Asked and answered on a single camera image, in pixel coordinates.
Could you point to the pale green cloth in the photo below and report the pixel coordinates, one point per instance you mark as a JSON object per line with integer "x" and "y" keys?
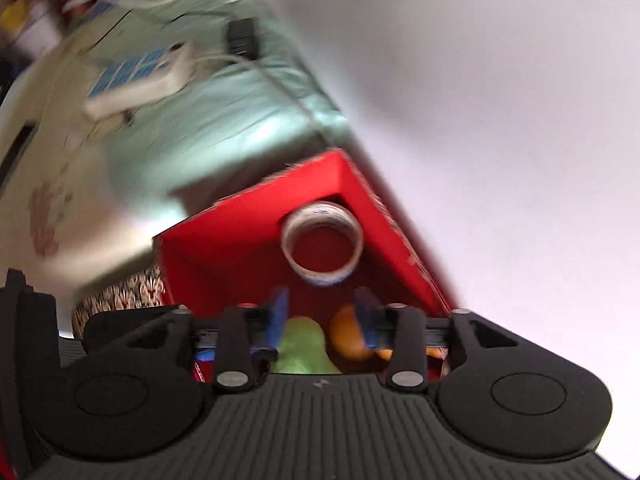
{"x": 235, "y": 122}

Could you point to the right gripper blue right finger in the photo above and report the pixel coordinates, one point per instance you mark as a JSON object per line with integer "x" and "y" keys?
{"x": 400, "y": 330}

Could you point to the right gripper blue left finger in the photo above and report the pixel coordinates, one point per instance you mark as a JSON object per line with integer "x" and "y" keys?
{"x": 247, "y": 342}

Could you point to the large printed tape roll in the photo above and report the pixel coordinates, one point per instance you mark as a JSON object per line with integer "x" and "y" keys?
{"x": 322, "y": 242}

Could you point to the black power adapter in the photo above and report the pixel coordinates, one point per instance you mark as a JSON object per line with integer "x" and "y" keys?
{"x": 242, "y": 39}

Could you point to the green caterpillar plush toy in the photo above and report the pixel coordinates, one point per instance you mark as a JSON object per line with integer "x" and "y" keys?
{"x": 302, "y": 349}

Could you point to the brown gourd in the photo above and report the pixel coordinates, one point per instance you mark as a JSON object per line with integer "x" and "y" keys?
{"x": 347, "y": 339}

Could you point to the white power strip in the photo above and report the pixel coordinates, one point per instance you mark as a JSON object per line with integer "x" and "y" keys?
{"x": 143, "y": 79}

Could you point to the large red cardboard box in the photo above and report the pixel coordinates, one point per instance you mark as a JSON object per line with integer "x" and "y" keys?
{"x": 230, "y": 255}

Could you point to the floral patterned table cloth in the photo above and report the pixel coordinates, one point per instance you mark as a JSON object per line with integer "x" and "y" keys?
{"x": 140, "y": 290}

